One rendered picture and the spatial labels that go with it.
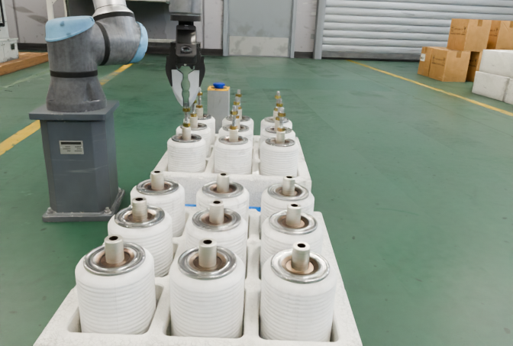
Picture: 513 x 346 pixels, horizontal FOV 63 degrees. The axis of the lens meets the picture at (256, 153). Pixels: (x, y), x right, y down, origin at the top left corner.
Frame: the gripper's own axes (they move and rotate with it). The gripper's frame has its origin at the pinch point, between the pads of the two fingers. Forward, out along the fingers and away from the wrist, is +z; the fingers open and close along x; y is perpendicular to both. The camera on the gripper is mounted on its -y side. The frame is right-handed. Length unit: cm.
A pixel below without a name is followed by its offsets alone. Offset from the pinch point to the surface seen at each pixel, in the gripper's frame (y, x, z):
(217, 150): -3.3, -7.9, 11.3
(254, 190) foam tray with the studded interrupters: -8.9, -16.7, 19.7
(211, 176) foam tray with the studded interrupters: -7.5, -6.2, 16.7
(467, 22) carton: 299, -250, -22
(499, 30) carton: 301, -285, -16
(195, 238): -47.3, -3.9, 10.8
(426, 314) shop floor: -37, -49, 35
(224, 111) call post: 37.0, -10.4, 10.4
